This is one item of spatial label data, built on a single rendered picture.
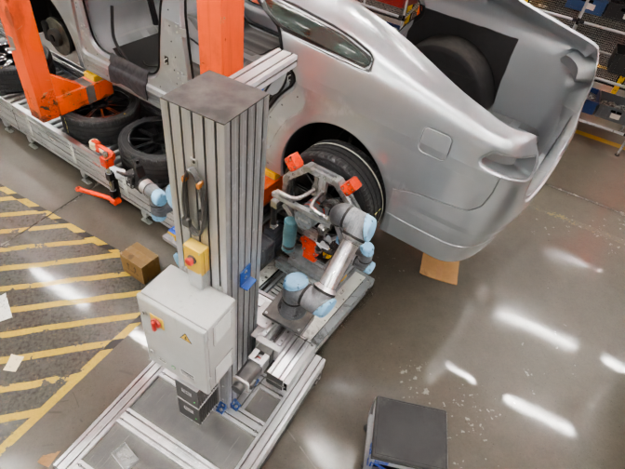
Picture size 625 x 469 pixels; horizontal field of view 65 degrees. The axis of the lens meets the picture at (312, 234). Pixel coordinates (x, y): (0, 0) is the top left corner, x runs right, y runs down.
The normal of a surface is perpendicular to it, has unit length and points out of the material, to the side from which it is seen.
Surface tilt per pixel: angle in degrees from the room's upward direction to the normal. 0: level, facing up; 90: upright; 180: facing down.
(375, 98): 82
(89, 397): 0
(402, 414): 0
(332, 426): 0
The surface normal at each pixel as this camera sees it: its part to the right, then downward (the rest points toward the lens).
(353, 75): -0.54, 0.37
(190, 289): 0.11, -0.71
